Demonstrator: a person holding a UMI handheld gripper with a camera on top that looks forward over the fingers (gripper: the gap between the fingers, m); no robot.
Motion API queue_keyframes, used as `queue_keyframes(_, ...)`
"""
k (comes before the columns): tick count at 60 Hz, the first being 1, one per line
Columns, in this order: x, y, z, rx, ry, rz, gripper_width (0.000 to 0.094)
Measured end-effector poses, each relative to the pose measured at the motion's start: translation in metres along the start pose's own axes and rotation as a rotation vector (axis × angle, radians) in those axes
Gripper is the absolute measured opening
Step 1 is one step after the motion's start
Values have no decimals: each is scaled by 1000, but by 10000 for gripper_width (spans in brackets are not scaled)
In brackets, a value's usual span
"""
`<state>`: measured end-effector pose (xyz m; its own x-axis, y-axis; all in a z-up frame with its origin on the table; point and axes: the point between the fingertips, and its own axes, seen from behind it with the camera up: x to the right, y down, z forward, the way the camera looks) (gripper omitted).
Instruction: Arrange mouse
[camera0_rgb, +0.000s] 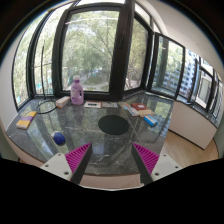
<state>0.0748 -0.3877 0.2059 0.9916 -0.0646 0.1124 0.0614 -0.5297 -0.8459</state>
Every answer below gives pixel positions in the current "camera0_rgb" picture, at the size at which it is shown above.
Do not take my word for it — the round black mouse pad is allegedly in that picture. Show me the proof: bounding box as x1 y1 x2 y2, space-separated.
98 115 129 135

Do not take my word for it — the purple lotion bottle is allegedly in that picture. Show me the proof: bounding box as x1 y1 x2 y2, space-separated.
70 75 84 105

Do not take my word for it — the yellow purple sponge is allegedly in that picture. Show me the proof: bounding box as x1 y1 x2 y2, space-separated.
16 111 37 130

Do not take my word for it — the striped flat packet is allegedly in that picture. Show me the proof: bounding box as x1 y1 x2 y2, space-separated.
123 103 139 116

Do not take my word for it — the black coiled cable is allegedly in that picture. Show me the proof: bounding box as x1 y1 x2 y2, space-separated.
35 44 61 115

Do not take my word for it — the white flat card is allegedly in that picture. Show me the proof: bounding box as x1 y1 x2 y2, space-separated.
84 101 102 109

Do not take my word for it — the grey flat card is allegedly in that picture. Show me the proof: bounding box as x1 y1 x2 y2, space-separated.
102 102 118 108

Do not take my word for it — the red book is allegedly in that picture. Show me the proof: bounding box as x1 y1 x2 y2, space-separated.
131 103 148 111

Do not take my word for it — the blue small box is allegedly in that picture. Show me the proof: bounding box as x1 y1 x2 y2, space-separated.
144 115 158 127

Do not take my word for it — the beige rectangular box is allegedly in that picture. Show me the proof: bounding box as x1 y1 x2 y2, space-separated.
56 96 70 108

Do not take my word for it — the beige flat box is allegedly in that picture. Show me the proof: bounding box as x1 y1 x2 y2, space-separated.
138 109 154 117

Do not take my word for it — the black window frame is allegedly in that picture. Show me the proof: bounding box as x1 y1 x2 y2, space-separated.
11 2 224 118

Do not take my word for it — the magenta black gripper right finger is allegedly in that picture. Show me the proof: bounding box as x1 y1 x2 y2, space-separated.
131 142 183 186

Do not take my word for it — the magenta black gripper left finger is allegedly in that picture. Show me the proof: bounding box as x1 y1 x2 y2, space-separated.
40 142 94 185

